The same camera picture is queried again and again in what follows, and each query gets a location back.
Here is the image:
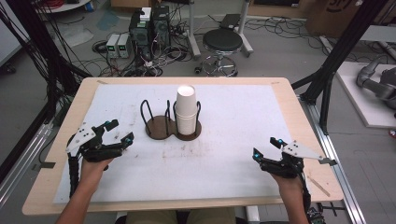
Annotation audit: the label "black computer tower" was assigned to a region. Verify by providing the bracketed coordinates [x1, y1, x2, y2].
[151, 5, 172, 49]
[128, 10, 152, 61]

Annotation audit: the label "stack of white paper cups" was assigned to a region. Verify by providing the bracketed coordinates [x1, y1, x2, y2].
[174, 84, 199, 136]

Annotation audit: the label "black round stool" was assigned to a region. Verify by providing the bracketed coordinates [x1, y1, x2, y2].
[201, 28, 245, 78]

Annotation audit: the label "white power supply unit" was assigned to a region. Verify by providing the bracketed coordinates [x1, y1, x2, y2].
[117, 33, 134, 60]
[106, 33, 121, 59]

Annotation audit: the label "black flat device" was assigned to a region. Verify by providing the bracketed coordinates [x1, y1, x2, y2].
[219, 13, 242, 31]

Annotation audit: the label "tangle of floor cables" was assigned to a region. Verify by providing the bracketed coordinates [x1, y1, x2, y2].
[91, 38, 195, 78]

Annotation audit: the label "white table leg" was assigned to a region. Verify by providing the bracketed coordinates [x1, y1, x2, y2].
[245, 204, 262, 224]

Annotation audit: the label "white platform board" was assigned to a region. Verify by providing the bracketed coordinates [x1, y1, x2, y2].
[335, 61, 396, 130]

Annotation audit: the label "brown cup holder black loops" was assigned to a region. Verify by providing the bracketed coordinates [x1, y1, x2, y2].
[139, 99, 203, 142]

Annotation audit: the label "person's legs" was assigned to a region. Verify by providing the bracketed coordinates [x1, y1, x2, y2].
[115, 207, 247, 224]

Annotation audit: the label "aluminium rail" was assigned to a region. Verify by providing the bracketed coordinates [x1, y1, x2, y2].
[299, 95, 368, 224]
[0, 121, 54, 208]

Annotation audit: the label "person's left hand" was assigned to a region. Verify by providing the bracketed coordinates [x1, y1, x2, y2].
[79, 157, 115, 189]

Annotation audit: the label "white table mat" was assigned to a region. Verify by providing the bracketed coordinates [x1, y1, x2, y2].
[53, 83, 307, 204]

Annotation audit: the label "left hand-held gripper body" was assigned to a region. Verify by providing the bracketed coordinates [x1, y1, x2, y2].
[64, 123, 125, 163]

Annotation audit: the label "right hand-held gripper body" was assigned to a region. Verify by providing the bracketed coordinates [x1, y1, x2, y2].
[261, 140, 338, 179]

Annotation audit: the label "printed cardboard box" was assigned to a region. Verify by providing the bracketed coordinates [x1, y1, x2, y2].
[304, 0, 364, 39]

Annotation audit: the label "small white box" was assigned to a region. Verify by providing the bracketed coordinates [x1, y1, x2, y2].
[139, 7, 153, 22]

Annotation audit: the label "person's right hand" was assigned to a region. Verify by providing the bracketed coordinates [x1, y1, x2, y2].
[270, 172, 305, 198]

